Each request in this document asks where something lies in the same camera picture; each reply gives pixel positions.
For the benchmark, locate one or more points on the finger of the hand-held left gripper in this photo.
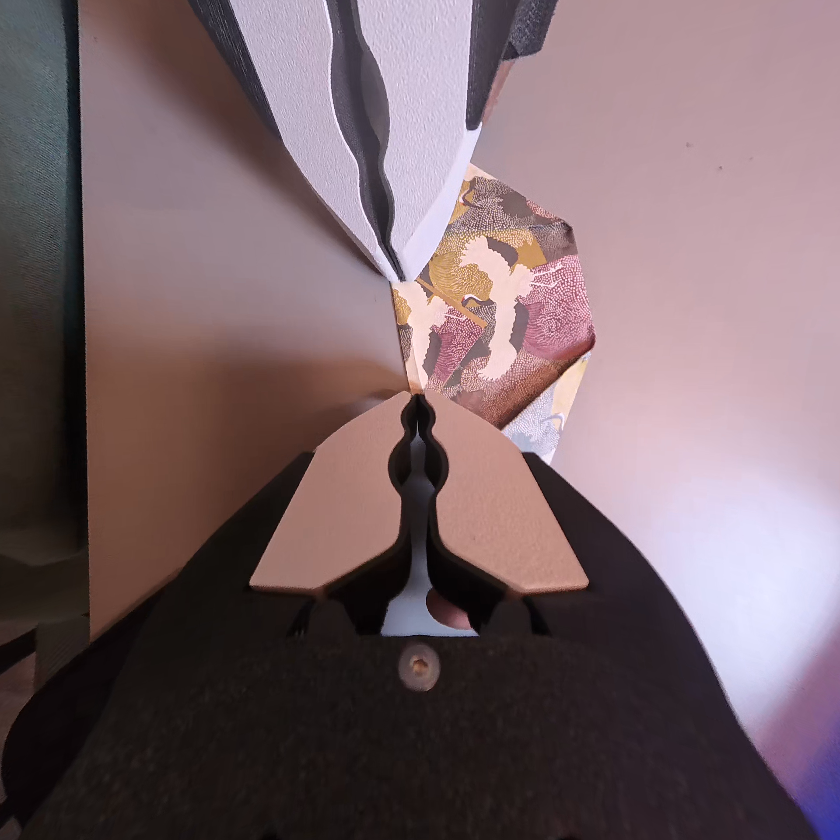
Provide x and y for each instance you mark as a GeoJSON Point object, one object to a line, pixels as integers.
{"type": "Point", "coordinates": [427, 92]}
{"type": "Point", "coordinates": [295, 92]}

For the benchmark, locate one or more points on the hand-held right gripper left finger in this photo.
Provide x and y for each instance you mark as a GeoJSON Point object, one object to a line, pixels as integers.
{"type": "Point", "coordinates": [328, 519]}

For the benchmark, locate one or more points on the tan backed camouflage paper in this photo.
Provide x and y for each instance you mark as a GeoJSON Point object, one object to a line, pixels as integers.
{"type": "Point", "coordinates": [512, 302]}

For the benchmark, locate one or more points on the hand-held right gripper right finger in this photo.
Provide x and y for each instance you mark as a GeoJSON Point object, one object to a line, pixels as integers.
{"type": "Point", "coordinates": [505, 519]}

